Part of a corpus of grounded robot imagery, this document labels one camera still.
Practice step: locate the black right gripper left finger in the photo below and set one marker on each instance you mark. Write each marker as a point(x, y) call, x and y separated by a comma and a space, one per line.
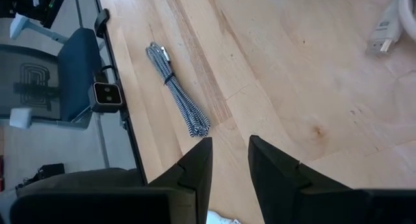
point(195, 178)

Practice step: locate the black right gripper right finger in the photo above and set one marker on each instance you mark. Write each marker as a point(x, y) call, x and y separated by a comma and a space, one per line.
point(282, 191)

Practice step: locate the small black table clamp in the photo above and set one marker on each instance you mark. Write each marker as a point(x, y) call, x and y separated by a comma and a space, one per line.
point(105, 97)

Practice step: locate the blue mesh office chair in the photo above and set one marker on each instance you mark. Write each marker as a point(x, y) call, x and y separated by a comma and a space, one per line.
point(78, 71)

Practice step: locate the black edge clamp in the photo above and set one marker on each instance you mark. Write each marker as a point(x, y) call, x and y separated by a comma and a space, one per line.
point(101, 21)

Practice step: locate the black table frame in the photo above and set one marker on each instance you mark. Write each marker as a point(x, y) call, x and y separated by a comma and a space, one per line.
point(135, 152)

